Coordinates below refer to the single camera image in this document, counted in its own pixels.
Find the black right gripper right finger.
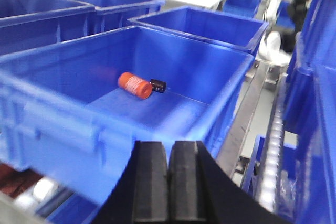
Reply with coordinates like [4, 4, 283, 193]
[169, 141, 286, 223]

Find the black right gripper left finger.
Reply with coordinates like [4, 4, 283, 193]
[92, 141, 169, 223]

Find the dark brown cylindrical capacitor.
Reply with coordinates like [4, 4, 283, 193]
[150, 79, 167, 93]

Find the orange cylindrical part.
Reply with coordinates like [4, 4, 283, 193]
[118, 72, 152, 100]

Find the blue bin centre front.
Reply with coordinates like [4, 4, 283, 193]
[1, 26, 254, 205]

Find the blue bin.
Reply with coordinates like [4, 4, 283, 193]
[75, 0, 165, 35]
[1, 26, 254, 205]
[127, 6, 269, 56]
[1, 0, 95, 55]

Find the blue bin centre rear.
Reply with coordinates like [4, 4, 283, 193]
[127, 6, 269, 56]

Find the blue bin rear left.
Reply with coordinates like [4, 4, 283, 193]
[75, 0, 165, 35]

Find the blue bin far left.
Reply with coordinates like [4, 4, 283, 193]
[1, 0, 95, 55]

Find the blue crate right edge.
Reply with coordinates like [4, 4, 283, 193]
[283, 0, 335, 223]

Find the steel shelf divider rail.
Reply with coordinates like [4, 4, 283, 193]
[216, 62, 270, 179]

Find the roller track rail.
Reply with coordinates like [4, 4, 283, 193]
[254, 74, 287, 214]

